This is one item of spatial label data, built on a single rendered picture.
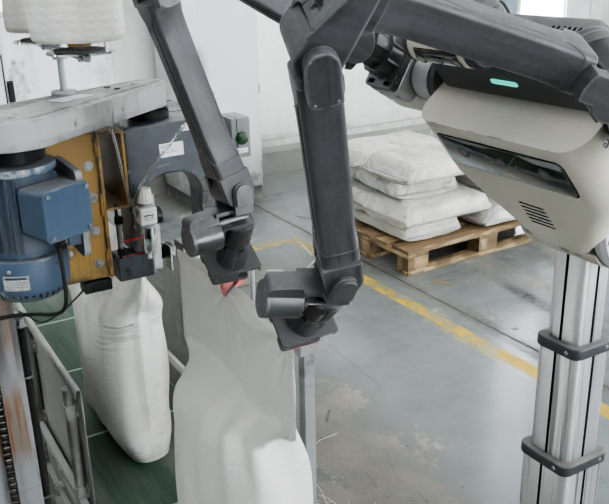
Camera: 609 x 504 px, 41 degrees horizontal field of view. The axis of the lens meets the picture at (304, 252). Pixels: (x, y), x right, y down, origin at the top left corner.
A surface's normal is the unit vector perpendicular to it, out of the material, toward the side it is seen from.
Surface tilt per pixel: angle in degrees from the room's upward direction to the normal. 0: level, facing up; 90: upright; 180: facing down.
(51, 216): 90
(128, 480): 0
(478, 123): 40
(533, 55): 114
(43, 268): 91
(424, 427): 0
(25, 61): 90
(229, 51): 90
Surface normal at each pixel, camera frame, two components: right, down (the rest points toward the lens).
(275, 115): 0.51, 0.29
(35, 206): -0.58, 0.29
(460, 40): 0.19, 0.76
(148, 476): -0.02, -0.94
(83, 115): 0.94, 0.11
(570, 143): -0.57, -0.59
